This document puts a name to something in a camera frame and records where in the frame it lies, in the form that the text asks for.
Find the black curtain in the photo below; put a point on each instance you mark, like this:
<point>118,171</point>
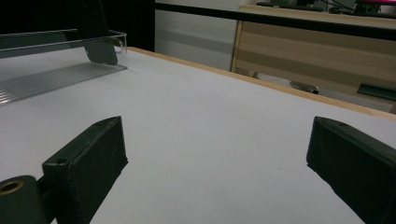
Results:
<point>37,14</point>

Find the black computer mouse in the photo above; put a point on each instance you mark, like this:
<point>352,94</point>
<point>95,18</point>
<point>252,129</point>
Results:
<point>336,10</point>

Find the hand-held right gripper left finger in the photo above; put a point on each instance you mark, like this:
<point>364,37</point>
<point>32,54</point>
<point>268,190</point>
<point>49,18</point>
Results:
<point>90,161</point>

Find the black horizontal rail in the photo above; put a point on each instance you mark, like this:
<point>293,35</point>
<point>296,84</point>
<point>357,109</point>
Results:
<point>280,19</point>

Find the dark green tray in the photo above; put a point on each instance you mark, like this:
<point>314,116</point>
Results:
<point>378,91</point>

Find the dark desk foot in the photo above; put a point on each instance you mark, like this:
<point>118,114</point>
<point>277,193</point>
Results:
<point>305,87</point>

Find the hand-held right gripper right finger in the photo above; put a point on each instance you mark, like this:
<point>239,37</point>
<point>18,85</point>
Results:
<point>351,161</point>

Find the clear acrylic storage box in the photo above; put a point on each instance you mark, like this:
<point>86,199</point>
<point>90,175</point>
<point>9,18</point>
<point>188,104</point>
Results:
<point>56,79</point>

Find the black keyboard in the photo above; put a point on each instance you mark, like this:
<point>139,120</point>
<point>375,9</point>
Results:
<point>289,6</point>

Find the light wooden desk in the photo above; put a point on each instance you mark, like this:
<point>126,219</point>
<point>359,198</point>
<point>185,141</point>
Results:
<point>311,53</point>

